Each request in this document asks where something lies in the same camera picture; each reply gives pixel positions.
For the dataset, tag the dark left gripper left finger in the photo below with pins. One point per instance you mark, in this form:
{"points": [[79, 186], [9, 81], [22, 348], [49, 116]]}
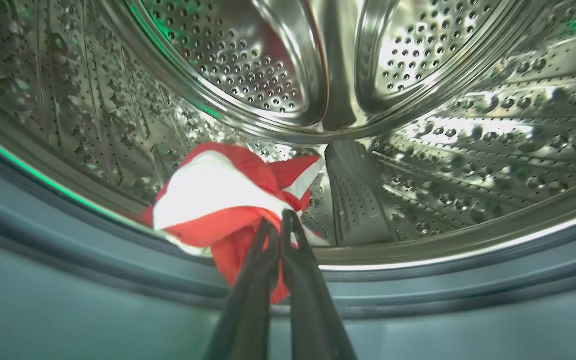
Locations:
{"points": [[248, 310]]}

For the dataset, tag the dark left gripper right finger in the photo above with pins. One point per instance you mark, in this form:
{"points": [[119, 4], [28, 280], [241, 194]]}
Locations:
{"points": [[308, 310]]}

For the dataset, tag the red garment with white trim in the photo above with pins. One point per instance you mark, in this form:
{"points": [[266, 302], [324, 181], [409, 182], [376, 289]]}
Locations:
{"points": [[208, 190]]}

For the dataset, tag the grey rubber door gasket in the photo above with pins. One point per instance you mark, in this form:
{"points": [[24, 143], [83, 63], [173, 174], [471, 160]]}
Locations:
{"points": [[68, 300]]}

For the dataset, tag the white front-load washing machine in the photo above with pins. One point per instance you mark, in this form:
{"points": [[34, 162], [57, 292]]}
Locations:
{"points": [[18, 325]]}

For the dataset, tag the stainless steel washer drum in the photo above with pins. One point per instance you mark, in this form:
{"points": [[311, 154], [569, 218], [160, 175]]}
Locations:
{"points": [[418, 60]]}

